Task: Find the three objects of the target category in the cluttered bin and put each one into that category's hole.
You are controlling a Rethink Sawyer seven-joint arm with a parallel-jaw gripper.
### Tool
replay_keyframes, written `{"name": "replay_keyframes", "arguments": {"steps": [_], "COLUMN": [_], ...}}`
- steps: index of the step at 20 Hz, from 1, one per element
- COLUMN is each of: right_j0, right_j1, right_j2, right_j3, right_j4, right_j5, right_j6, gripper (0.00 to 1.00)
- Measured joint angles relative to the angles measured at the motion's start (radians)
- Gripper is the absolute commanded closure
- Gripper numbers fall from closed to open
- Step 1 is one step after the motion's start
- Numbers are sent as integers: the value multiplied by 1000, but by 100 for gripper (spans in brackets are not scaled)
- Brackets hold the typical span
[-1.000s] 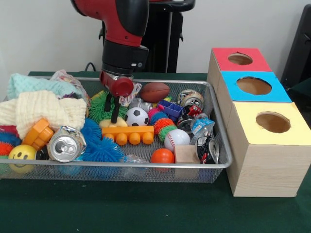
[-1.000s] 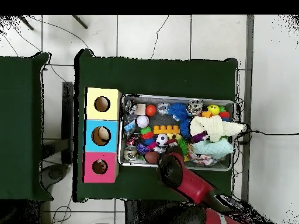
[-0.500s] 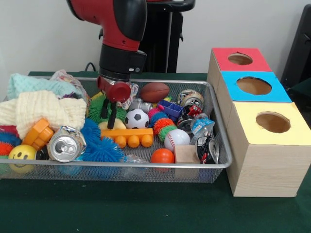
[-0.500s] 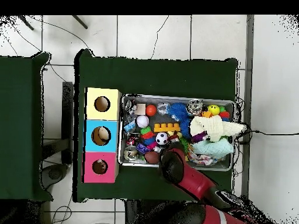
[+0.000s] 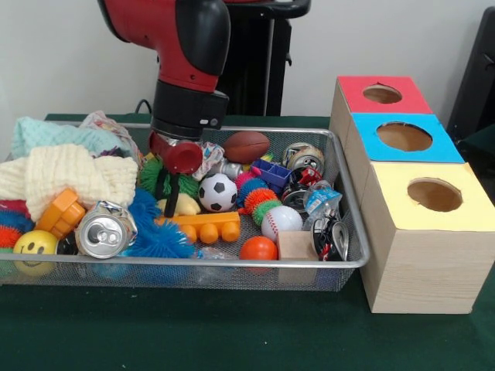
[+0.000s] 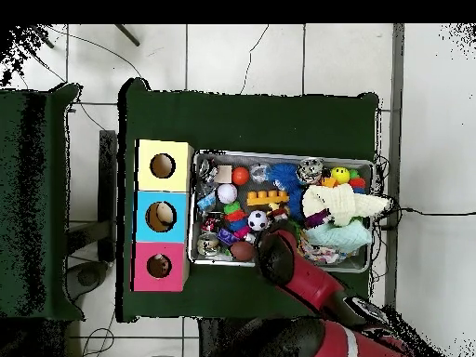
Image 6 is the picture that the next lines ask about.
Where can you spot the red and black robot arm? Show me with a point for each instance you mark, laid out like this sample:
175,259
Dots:
308,279

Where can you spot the long orange building brick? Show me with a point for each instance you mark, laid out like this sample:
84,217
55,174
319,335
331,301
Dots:
267,197

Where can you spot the white baseball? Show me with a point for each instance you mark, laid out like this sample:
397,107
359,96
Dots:
227,193

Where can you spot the mint green knitted cloth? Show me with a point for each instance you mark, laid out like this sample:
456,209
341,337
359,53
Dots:
338,236

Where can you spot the black and white soccer ball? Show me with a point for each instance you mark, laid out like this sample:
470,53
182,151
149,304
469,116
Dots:
257,220

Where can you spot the wooden box with three holes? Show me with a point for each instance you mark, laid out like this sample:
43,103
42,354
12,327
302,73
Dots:
145,178

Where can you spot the orange ball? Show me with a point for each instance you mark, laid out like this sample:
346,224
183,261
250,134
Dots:
240,175

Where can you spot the blue spiky toy with eyes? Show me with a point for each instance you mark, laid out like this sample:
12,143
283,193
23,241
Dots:
284,175

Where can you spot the black stand leg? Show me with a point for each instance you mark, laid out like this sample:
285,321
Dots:
127,35

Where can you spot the dark green tablecloth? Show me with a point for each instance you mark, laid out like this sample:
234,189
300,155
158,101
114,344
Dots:
241,122
55,223

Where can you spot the yellow ball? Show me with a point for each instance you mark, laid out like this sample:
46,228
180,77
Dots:
340,174

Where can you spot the brown toy football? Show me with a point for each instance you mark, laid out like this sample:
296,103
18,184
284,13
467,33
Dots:
242,251

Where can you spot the cream knitted cloth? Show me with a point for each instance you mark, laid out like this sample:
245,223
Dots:
342,202

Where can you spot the black upright panel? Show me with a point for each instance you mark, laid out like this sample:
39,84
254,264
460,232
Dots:
108,186

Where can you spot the grey stand base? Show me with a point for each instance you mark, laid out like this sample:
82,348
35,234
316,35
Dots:
89,277

